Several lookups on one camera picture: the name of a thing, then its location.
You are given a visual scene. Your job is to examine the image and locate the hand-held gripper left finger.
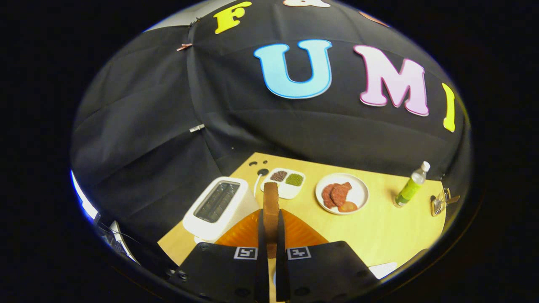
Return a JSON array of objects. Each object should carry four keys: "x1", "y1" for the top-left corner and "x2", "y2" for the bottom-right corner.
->
[{"x1": 168, "y1": 209, "x2": 270, "y2": 303}]

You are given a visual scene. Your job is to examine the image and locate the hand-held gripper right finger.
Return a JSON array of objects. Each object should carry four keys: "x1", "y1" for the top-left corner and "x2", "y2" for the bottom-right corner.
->
[{"x1": 276, "y1": 209, "x2": 379, "y2": 303}]

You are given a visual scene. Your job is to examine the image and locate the toasted bread slice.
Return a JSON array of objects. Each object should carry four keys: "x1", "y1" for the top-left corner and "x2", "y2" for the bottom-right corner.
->
[{"x1": 263, "y1": 182, "x2": 280, "y2": 258}]

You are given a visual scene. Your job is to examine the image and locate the white toaster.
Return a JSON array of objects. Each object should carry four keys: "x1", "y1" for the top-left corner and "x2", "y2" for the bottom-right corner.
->
[{"x1": 182, "y1": 177, "x2": 261, "y2": 243}]

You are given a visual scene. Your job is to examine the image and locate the square white plate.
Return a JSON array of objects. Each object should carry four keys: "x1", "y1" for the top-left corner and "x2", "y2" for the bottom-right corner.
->
[{"x1": 368, "y1": 262, "x2": 398, "y2": 279}]

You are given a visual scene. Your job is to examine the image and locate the brown meat slice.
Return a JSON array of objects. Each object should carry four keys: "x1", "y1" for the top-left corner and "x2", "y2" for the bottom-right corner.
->
[
  {"x1": 331, "y1": 182, "x2": 352, "y2": 207},
  {"x1": 321, "y1": 183, "x2": 337, "y2": 208}
]

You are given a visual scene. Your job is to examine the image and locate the white divided dish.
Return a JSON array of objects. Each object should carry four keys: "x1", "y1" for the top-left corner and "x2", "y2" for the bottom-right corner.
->
[{"x1": 260, "y1": 168, "x2": 306, "y2": 199}]

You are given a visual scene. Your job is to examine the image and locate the round white plate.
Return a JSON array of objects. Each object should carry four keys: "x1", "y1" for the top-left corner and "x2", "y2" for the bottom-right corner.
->
[{"x1": 315, "y1": 173, "x2": 370, "y2": 215}]

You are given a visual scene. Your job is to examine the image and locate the white framed monitor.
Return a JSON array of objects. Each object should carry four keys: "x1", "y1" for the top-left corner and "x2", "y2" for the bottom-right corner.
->
[{"x1": 109, "y1": 221, "x2": 139, "y2": 265}]

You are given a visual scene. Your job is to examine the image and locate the green label water bottle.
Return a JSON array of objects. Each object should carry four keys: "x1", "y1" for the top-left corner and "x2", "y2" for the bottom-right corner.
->
[{"x1": 394, "y1": 161, "x2": 431, "y2": 208}]

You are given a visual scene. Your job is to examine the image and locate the black backdrop cloth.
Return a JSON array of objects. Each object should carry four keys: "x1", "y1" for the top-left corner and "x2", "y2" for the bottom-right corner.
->
[{"x1": 71, "y1": 0, "x2": 472, "y2": 249}]

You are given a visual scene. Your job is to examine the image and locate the lit computer screen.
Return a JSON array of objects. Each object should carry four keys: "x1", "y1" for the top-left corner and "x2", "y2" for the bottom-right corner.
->
[{"x1": 71, "y1": 170, "x2": 99, "y2": 221}]

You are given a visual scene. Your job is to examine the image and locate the small metal wire rack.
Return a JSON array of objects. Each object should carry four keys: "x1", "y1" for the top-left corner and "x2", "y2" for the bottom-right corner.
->
[{"x1": 430, "y1": 188, "x2": 460, "y2": 217}]

